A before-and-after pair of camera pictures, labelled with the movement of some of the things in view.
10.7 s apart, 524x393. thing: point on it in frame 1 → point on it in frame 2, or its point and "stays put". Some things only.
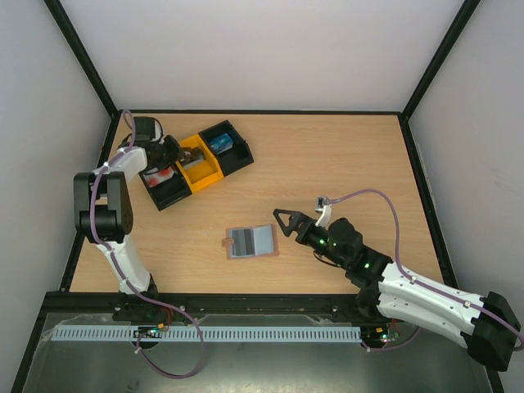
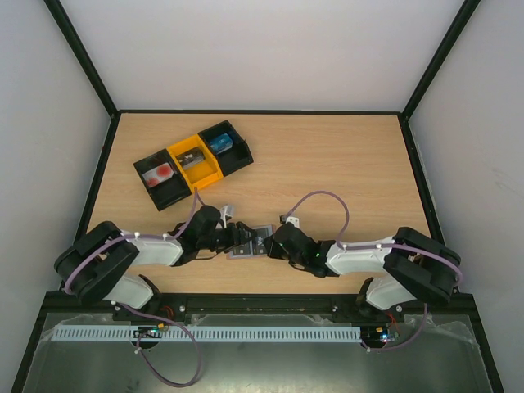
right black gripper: x=300 y=225 → x=277 y=240
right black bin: x=235 y=158 stays put
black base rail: x=201 y=303 stays put
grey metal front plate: x=392 y=356 stays put
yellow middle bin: x=203 y=173 stays put
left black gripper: x=175 y=150 → x=236 y=239
